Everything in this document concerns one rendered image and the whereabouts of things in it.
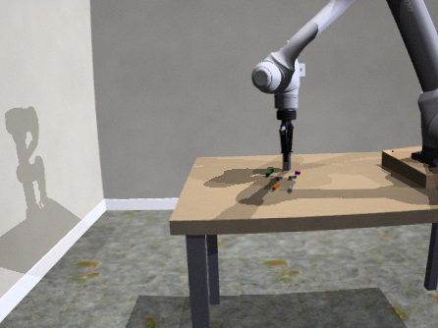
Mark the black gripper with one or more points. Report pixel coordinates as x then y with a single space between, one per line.
286 135

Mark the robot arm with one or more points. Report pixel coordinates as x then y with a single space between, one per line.
273 74

